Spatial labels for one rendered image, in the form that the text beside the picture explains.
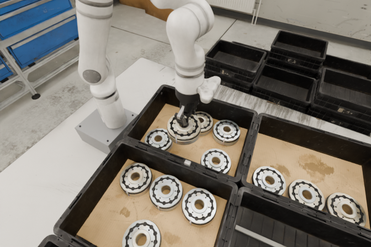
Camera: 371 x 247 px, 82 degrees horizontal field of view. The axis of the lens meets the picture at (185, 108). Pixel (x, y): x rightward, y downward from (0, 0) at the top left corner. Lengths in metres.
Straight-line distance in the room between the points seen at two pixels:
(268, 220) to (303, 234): 0.10
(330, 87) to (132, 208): 1.56
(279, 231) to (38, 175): 0.90
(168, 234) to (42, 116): 1.91
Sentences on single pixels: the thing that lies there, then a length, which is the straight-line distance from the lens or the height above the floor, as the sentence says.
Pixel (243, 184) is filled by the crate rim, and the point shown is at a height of 0.93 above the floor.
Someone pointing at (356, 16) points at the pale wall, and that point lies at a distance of 3.52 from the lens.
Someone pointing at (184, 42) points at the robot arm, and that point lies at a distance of 0.44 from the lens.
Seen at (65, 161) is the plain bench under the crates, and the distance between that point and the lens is 1.06.
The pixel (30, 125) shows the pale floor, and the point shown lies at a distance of 2.38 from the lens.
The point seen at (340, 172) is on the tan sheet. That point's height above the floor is 0.83.
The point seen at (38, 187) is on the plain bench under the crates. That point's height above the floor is 0.70.
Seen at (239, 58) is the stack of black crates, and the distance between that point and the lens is 1.88.
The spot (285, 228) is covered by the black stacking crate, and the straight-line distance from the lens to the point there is 0.77.
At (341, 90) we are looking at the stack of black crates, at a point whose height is 0.49.
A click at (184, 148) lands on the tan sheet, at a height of 0.83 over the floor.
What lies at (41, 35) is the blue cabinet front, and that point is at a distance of 2.48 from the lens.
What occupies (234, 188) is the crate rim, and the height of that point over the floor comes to 0.93.
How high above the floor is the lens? 1.52
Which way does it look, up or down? 47 degrees down
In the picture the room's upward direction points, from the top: straight up
